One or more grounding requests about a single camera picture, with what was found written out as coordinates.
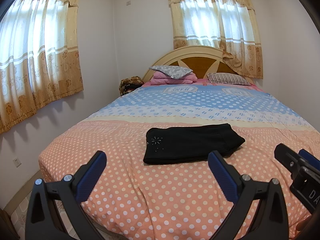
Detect left beige curtain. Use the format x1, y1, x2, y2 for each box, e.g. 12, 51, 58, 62
1, 0, 84, 133

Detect white wall socket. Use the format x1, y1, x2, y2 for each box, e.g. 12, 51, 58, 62
12, 158, 22, 167

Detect striped pillow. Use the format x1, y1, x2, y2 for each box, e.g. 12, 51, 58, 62
207, 73, 251, 86

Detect person's right hand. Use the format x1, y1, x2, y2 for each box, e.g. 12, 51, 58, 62
293, 216, 311, 240

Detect right beige curtain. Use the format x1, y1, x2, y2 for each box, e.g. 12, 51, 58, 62
168, 0, 263, 79

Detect grey patterned pillow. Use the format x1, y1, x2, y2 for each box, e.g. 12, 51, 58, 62
149, 65, 193, 80

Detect pink folded blanket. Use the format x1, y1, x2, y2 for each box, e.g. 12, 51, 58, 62
144, 71, 198, 87

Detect brown patterned bag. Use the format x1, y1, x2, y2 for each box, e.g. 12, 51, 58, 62
119, 76, 144, 96

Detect polka dot bed cover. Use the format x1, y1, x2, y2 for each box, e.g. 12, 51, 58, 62
39, 83, 319, 239

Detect cream wooden headboard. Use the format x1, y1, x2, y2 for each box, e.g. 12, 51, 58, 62
142, 45, 254, 86

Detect black pants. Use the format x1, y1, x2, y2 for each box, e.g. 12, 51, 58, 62
143, 124, 245, 165

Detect beige curtain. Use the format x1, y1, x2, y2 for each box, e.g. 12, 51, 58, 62
1, 0, 84, 133
168, 0, 263, 79

